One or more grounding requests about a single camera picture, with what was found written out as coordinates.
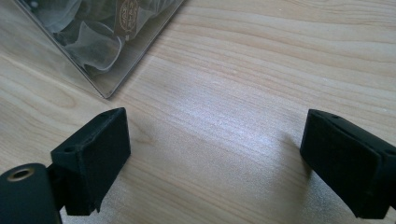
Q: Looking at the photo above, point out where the white mesh tea bag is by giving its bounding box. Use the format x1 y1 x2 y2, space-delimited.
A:
64 21 122 74

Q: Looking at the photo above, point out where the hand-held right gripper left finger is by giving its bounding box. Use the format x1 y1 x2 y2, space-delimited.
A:
50 106 132 217

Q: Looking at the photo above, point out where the brown tea bag tag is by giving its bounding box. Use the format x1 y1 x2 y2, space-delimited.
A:
113 0 141 41

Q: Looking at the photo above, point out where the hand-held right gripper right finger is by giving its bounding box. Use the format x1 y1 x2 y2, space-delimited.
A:
299 108 396 220

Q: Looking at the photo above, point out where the clear plastic box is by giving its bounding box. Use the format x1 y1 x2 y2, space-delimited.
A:
13 0 187 100

